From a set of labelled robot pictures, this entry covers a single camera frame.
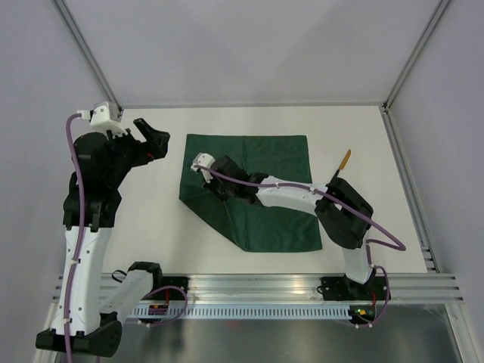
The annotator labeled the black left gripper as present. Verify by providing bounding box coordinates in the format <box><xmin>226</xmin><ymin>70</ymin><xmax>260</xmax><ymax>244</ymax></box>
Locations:
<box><xmin>104</xmin><ymin>118</ymin><xmax>169</xmax><ymax>186</ymax></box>

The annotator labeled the green cloth napkin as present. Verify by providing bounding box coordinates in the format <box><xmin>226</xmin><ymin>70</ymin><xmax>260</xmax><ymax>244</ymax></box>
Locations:
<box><xmin>178</xmin><ymin>134</ymin><xmax>322</xmax><ymax>253</ymax></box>

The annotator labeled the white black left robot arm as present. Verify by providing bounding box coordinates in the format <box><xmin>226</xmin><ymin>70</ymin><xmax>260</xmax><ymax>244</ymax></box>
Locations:
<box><xmin>36</xmin><ymin>115</ymin><xmax>170</xmax><ymax>361</ymax></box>

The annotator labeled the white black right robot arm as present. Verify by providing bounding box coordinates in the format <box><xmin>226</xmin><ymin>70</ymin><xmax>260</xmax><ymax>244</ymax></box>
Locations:
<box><xmin>191</xmin><ymin>153</ymin><xmax>375</xmax><ymax>300</ymax></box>

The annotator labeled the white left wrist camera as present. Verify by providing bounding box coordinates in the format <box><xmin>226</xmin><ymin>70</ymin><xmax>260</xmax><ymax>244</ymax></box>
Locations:
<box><xmin>78</xmin><ymin>101</ymin><xmax>127</xmax><ymax>137</ymax></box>

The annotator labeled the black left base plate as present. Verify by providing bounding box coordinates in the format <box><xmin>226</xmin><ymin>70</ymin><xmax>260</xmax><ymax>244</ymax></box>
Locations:
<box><xmin>157</xmin><ymin>276</ymin><xmax>189</xmax><ymax>301</ymax></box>

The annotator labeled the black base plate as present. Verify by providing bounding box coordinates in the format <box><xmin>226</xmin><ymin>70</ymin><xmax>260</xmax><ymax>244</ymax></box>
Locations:
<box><xmin>317</xmin><ymin>276</ymin><xmax>389</xmax><ymax>302</ymax></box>
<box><xmin>157</xmin><ymin>276</ymin><xmax>189</xmax><ymax>301</ymax></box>

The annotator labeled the white slotted cable duct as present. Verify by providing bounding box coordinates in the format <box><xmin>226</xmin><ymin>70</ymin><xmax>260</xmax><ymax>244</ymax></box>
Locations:
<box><xmin>132</xmin><ymin>305</ymin><xmax>352</xmax><ymax>319</ymax></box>

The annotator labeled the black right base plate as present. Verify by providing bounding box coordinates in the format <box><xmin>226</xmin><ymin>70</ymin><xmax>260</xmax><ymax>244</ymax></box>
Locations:
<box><xmin>317</xmin><ymin>276</ymin><xmax>389</xmax><ymax>302</ymax></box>

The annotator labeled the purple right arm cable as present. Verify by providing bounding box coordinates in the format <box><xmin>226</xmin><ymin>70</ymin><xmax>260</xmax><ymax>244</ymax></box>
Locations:
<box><xmin>194</xmin><ymin>164</ymin><xmax>408</xmax><ymax>330</ymax></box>

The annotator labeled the aluminium frame rail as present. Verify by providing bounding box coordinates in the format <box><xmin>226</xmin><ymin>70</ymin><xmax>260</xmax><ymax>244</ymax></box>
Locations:
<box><xmin>52</xmin><ymin>271</ymin><xmax>464</xmax><ymax>303</ymax></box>

